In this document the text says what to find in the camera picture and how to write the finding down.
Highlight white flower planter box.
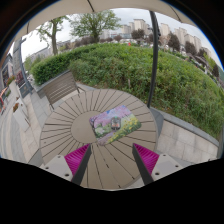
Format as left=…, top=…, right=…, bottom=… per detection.
left=11, top=101, right=32, bottom=133

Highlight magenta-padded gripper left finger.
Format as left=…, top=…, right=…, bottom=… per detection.
left=41, top=143, right=93, bottom=186

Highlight green hedge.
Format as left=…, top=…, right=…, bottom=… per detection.
left=30, top=42, right=224, bottom=140

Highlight tall grey sign pillar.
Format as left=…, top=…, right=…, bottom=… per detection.
left=12, top=36, right=35, bottom=100

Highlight grey storefront building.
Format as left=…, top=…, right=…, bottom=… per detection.
left=0, top=53, right=16, bottom=111

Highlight bare-trunked green tree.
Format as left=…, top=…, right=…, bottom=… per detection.
left=35, top=15, right=70, bottom=57

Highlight distant apartment buildings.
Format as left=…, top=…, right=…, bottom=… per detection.
left=24, top=18, right=214, bottom=64

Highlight curved black parasol pole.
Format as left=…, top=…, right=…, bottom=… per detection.
left=146, top=10, right=161, bottom=110

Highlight round-crowned green tree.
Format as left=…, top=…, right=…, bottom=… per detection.
left=68, top=9, right=123, bottom=45

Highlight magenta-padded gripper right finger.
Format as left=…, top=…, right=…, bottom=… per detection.
left=131, top=143, right=184, bottom=186

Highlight brown slatted outdoor chair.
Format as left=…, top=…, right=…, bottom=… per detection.
left=41, top=69, right=86, bottom=111

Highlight beige parasol canopy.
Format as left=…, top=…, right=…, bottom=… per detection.
left=16, top=0, right=198, bottom=35

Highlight transparent computer mouse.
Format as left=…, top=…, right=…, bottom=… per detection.
left=109, top=115, right=122, bottom=132

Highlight floral print mouse pad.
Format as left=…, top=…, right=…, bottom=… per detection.
left=88, top=104, right=143, bottom=147

